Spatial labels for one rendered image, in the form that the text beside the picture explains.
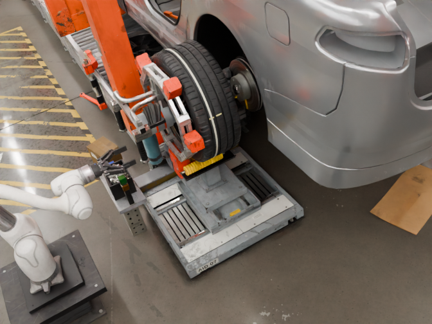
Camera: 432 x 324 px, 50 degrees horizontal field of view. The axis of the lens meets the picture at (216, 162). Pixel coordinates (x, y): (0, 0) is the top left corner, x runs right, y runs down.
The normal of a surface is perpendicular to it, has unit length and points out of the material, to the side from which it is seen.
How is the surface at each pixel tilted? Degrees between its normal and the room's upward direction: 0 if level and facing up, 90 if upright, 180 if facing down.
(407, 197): 0
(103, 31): 90
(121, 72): 90
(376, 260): 0
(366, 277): 0
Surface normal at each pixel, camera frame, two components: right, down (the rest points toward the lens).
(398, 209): -0.14, -0.74
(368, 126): -0.19, 0.68
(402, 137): 0.22, 0.77
